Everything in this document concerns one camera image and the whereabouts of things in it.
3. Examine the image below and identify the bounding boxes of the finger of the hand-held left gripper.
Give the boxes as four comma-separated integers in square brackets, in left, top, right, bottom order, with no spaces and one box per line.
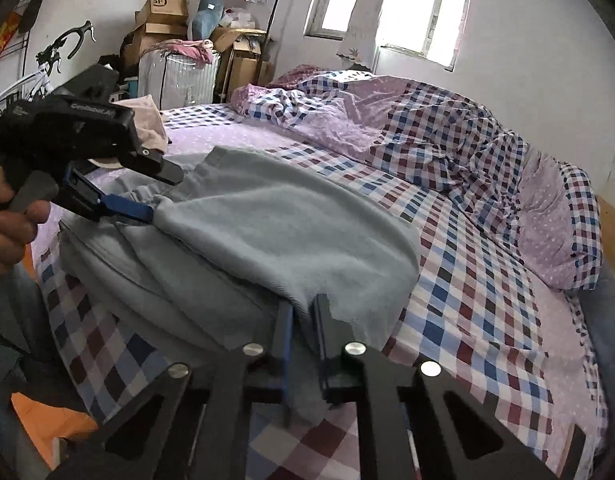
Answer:
[62,160,154,225]
[120,149,185,185]

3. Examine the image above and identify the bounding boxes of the pink cloth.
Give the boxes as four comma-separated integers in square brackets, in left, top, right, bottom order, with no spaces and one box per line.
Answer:
[147,37,216,64]

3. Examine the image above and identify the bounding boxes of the black clothes rack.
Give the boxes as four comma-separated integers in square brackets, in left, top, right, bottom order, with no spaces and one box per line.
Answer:
[222,0,298,105]

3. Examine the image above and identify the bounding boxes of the bicycle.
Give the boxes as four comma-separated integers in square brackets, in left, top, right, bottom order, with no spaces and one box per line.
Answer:
[0,20,98,112]

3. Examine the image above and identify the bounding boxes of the covered white suitcase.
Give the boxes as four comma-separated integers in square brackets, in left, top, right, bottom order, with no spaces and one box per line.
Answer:
[137,50,223,111]

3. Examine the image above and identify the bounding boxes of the checked and dotted duvet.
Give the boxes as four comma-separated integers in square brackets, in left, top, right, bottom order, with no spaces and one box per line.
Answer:
[230,67,603,291]

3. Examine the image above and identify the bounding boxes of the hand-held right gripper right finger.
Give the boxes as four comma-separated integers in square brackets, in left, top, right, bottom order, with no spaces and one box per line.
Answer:
[312,294,558,480]

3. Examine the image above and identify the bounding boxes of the wooden headboard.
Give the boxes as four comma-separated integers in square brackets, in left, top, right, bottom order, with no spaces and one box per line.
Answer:
[595,192,615,261]

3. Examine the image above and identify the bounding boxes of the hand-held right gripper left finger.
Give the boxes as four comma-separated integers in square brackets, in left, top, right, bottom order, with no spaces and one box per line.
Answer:
[47,301,294,480]

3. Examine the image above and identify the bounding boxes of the blue plush toy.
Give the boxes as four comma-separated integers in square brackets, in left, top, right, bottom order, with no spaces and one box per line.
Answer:
[187,0,238,42]

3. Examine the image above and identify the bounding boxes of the grey-blue sweatpants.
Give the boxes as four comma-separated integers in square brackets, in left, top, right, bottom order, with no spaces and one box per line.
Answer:
[60,146,422,436]

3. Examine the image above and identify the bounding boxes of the cardboard box with black logo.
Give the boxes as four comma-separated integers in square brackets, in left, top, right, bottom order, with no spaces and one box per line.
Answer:
[136,0,189,26]

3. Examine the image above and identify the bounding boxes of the stacked cardboard box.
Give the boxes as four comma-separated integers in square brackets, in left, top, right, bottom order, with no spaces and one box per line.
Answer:
[122,22,188,61]

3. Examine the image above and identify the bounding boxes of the white plastic bag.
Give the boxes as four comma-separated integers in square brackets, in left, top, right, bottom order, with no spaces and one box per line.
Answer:
[224,7,256,29]

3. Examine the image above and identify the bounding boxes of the white printed curtain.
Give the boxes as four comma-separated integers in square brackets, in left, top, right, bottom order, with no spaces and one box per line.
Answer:
[336,0,394,69]

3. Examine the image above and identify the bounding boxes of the beige garment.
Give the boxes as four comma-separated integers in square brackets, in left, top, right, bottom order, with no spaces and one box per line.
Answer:
[114,95,169,157]

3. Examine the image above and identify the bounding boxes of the red wall hanging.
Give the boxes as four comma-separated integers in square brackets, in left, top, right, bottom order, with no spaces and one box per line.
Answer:
[0,15,21,76]

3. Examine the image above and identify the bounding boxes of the window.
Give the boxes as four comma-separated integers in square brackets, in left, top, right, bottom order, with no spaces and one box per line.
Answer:
[303,0,475,72]

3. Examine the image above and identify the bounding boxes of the blue cartoon pillow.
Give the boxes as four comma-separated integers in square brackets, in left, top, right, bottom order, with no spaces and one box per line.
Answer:
[567,260,615,411]

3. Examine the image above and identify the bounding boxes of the person's left hand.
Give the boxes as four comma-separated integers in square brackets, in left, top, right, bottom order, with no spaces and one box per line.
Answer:
[0,159,51,276]

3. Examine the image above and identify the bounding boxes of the maroon dotted pillow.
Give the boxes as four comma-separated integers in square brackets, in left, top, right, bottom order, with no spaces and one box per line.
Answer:
[272,64,329,89]

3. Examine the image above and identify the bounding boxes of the open cardboard box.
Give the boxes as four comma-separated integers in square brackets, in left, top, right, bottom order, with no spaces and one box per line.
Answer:
[210,26,268,54]

